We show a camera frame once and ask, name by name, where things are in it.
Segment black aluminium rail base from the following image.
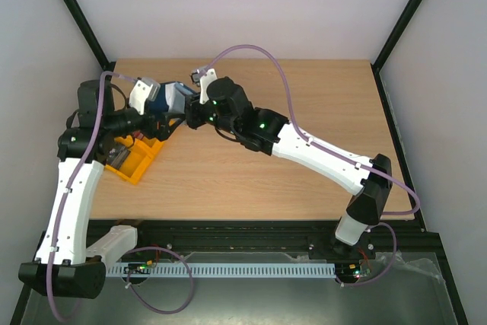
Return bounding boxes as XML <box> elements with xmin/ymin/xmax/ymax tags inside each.
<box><xmin>85</xmin><ymin>220</ymin><xmax>442</xmax><ymax>263</ymax></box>

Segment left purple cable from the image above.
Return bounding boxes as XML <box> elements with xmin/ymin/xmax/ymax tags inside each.
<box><xmin>45</xmin><ymin>71</ymin><xmax>195</xmax><ymax>322</ymax></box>

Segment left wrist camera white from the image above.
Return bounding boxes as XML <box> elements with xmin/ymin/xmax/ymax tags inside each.
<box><xmin>129</xmin><ymin>78</ymin><xmax>161</xmax><ymax>115</ymax></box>

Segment dark blue card holder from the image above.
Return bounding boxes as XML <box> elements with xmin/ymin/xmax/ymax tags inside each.
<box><xmin>148</xmin><ymin>81</ymin><xmax>196</xmax><ymax>113</ymax></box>

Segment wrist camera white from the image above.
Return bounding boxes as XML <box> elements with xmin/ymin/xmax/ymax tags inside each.
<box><xmin>190</xmin><ymin>68</ymin><xmax>218</xmax><ymax>105</ymax></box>
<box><xmin>129</xmin><ymin>78</ymin><xmax>161</xmax><ymax>115</ymax></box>

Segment black cards stack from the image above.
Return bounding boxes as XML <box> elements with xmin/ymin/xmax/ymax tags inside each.
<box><xmin>107</xmin><ymin>145</ymin><xmax>130</xmax><ymax>170</ymax></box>

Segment purple cable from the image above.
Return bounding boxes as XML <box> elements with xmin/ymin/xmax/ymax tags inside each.
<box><xmin>203</xmin><ymin>43</ymin><xmax>422</xmax><ymax>288</ymax></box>
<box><xmin>45</xmin><ymin>71</ymin><xmax>195</xmax><ymax>322</ymax></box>

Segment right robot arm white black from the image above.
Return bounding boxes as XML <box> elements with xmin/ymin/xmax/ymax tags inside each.
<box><xmin>185</xmin><ymin>71</ymin><xmax>392</xmax><ymax>258</ymax></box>

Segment yellow three-compartment bin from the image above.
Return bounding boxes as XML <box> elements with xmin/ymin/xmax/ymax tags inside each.
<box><xmin>105</xmin><ymin>132</ymin><xmax>164</xmax><ymax>185</ymax></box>

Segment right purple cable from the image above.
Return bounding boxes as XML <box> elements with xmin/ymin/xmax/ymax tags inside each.
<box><xmin>203</xmin><ymin>43</ymin><xmax>422</xmax><ymax>288</ymax></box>

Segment white slotted cable duct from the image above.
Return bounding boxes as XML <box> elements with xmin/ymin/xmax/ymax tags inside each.
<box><xmin>106</xmin><ymin>262</ymin><xmax>336</xmax><ymax>279</ymax></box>

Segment right black frame post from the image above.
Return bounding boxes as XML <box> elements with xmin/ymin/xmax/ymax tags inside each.
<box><xmin>372</xmin><ymin>0</ymin><xmax>448</xmax><ymax>71</ymax></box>

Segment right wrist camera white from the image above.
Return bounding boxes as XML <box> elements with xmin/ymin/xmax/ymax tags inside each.
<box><xmin>190</xmin><ymin>68</ymin><xmax>218</xmax><ymax>105</ymax></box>

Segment black frame post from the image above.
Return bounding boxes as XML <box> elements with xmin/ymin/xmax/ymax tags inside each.
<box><xmin>372</xmin><ymin>0</ymin><xmax>448</xmax><ymax>71</ymax></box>
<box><xmin>63</xmin><ymin>0</ymin><xmax>116</xmax><ymax>71</ymax></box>

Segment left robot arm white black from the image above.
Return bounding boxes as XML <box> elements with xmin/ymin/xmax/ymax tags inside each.
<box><xmin>18</xmin><ymin>78</ymin><xmax>194</xmax><ymax>299</ymax></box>

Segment left black frame post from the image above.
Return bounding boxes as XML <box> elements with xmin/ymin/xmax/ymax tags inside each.
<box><xmin>63</xmin><ymin>0</ymin><xmax>116</xmax><ymax>71</ymax></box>

